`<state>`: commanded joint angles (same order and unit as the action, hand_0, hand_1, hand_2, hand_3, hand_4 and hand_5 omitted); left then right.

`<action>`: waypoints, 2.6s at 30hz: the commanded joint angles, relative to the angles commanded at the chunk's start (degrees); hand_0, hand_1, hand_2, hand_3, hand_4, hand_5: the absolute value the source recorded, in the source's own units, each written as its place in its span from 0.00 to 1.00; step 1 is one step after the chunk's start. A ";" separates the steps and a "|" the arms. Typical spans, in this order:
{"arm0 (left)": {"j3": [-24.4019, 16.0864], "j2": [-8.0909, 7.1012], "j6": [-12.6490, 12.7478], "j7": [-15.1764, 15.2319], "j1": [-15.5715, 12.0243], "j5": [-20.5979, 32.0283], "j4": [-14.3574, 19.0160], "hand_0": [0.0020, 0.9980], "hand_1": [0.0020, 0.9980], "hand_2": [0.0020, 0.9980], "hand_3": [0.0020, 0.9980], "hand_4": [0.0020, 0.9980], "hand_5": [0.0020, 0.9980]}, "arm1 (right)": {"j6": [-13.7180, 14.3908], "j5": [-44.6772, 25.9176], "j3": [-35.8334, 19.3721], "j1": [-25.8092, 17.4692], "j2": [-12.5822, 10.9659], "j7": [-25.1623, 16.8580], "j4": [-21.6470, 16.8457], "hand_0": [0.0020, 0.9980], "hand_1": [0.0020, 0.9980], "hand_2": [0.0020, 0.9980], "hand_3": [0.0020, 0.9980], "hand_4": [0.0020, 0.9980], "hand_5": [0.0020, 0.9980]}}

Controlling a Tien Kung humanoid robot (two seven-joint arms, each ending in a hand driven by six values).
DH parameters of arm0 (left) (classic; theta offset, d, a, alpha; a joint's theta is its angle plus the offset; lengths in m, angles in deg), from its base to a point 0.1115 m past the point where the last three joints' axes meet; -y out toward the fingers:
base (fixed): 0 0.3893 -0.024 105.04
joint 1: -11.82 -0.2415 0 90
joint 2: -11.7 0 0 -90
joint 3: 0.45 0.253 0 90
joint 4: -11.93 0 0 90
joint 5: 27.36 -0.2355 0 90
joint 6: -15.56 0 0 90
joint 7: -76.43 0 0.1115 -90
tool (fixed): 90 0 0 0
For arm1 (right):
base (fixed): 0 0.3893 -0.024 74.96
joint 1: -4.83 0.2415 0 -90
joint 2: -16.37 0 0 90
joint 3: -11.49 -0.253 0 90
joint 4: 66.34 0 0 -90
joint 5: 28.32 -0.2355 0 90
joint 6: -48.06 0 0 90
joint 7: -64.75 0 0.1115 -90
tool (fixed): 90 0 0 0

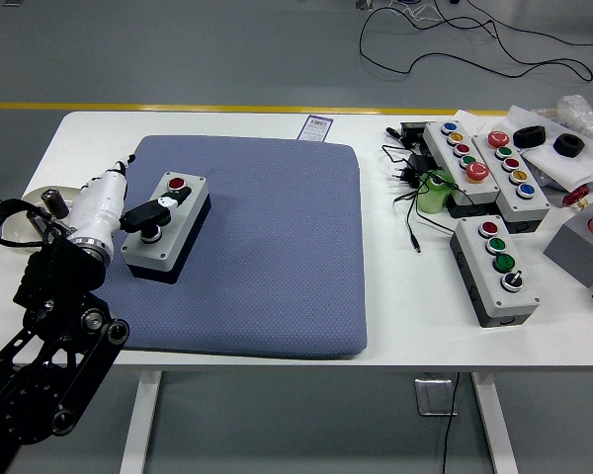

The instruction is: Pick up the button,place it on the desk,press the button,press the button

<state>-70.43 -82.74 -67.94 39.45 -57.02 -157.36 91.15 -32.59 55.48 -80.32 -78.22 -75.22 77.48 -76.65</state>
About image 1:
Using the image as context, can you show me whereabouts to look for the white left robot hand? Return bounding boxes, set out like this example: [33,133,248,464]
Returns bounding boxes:
[67,154,193,248]

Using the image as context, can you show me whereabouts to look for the grey four-button control box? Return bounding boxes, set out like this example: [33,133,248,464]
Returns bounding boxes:
[449,215,543,329]
[121,171,212,286]

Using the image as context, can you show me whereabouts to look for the five-button box blue-end button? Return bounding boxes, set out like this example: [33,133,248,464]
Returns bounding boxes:
[423,119,501,219]

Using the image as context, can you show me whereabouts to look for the five-button box large red mushroom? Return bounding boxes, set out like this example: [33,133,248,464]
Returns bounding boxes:
[473,130,552,234]

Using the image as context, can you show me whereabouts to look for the dark cylindrical capacitor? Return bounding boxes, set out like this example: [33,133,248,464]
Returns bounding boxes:
[41,189,70,218]

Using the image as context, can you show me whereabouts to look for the cream shallow dish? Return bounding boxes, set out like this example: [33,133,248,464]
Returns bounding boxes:
[2,185,83,251]

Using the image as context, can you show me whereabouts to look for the blue-grey padded mat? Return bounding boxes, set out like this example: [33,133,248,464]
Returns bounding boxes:
[96,134,369,357]

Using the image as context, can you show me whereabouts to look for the white table leg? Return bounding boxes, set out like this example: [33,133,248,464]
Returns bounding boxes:
[471,370,519,474]
[119,369,163,474]

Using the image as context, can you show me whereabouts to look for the purple and white label card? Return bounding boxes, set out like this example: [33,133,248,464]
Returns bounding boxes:
[298,116,335,143]

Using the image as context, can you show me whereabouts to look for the small black device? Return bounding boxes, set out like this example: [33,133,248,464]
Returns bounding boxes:
[385,121,432,148]

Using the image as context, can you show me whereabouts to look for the light green cylinder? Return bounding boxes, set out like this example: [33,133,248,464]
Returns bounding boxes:
[417,169,457,215]

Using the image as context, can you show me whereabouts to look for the metal floor socket plate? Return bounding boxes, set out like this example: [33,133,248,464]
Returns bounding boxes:
[414,377,460,418]

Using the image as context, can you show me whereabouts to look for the white paper sheet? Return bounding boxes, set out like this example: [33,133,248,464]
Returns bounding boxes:
[455,109,513,137]

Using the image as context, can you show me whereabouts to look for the white foam sheet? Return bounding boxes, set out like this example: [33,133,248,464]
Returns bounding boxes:
[506,105,593,189]

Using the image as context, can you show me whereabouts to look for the red knob part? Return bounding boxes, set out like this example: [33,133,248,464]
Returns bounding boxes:
[561,186,592,208]

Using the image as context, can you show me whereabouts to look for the grey block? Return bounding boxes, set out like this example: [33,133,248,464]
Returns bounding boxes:
[543,201,593,289]

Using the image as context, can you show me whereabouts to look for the bubble wrap bag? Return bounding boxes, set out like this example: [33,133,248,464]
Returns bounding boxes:
[555,94,593,144]

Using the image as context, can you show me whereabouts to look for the black floor cable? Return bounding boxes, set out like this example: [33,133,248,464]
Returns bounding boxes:
[359,4,593,83]

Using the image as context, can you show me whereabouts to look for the black power adapter with cord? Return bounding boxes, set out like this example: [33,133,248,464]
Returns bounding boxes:
[381,142,475,256]

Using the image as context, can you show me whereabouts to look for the black cable under table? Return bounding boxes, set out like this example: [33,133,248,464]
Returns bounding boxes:
[442,370,462,474]

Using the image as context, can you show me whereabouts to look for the black foam ring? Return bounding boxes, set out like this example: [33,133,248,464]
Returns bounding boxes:
[512,125,549,148]
[552,133,585,158]

